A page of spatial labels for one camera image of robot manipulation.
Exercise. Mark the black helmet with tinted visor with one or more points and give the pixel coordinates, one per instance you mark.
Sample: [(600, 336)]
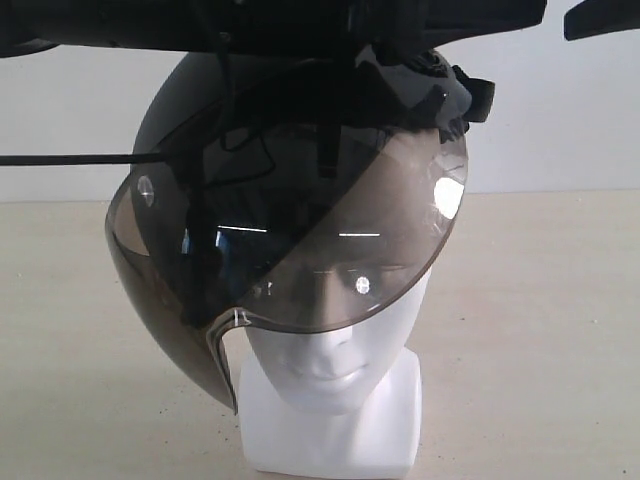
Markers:
[(329, 194)]

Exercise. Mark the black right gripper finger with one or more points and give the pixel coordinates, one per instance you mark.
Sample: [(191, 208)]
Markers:
[(600, 17)]

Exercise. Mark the white mannequin head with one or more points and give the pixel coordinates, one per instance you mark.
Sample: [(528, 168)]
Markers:
[(345, 404)]

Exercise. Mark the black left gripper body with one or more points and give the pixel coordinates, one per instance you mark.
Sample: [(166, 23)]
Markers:
[(307, 29)]

